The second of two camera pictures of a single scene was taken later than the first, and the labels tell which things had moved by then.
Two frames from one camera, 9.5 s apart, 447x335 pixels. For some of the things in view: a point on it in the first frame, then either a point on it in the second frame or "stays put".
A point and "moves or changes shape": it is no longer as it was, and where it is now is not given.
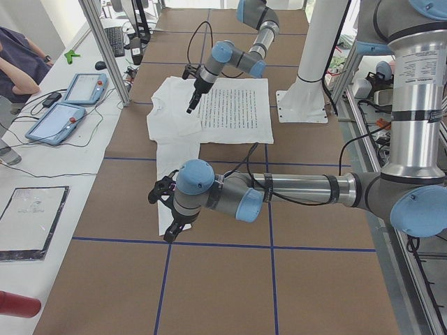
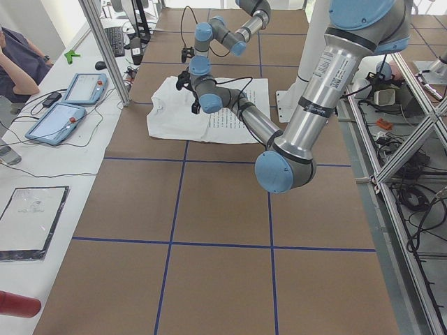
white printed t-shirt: [230, 111] moves or changes shape
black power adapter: [54, 96] stays put
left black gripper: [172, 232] to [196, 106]
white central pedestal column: [304, 100] stays put
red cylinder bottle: [19, 305] stays put
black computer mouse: [100, 65] stays put
